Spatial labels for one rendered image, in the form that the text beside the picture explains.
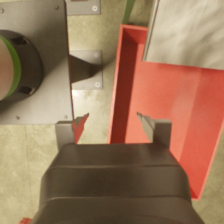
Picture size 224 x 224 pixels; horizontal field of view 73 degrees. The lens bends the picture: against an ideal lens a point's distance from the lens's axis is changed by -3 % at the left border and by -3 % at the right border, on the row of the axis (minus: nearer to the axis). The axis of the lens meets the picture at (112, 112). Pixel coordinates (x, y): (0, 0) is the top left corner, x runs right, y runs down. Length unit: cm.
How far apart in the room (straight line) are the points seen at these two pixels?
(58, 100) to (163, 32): 29
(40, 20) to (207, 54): 41
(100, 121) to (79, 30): 73
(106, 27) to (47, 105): 101
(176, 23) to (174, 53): 7
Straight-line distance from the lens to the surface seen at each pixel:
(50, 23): 37
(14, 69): 29
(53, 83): 36
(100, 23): 131
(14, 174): 183
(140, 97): 74
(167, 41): 44
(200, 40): 47
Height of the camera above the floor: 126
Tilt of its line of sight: 76 degrees down
